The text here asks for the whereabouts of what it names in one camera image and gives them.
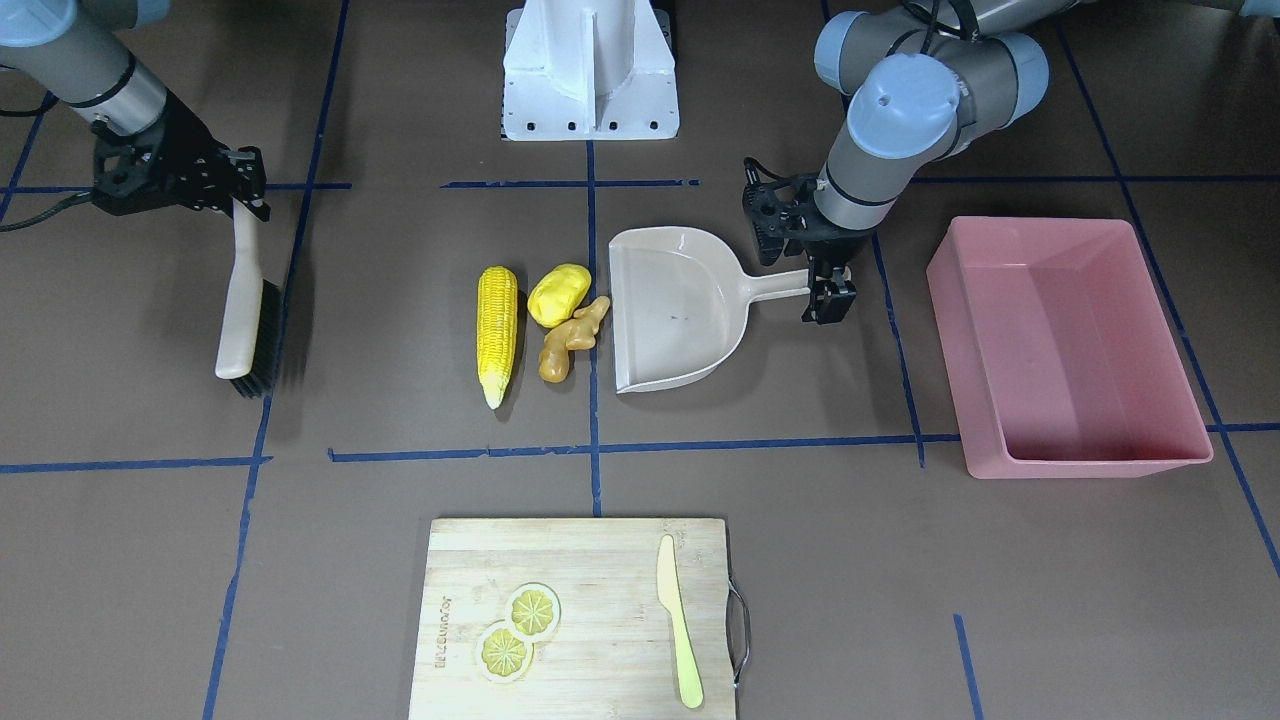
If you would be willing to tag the yellow plastic knife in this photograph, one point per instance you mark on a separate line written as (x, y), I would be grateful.
(688, 678)

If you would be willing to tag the beige hand brush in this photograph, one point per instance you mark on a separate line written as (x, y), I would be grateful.
(252, 316)

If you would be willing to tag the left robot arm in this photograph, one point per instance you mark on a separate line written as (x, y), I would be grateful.
(922, 82)

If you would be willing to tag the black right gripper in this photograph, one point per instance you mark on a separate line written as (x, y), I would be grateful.
(183, 141)

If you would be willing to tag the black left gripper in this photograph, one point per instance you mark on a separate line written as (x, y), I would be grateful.
(829, 241)

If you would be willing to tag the yellow toy potato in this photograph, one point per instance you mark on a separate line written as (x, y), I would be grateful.
(558, 294)

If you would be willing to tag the white pillar mount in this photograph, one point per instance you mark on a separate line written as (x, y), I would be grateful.
(589, 71)

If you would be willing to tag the pink plastic bin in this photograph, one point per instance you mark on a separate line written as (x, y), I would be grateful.
(1058, 355)

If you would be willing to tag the brown toy ginger root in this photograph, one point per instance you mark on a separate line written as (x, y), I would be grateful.
(575, 334)

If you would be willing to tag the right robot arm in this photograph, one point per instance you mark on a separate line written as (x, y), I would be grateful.
(71, 48)

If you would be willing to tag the yellow toy corn cob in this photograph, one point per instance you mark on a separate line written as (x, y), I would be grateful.
(496, 332)

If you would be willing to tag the bamboo cutting board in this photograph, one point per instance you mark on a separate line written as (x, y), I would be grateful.
(612, 654)

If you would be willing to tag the beige plastic dustpan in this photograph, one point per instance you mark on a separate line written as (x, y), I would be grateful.
(681, 302)

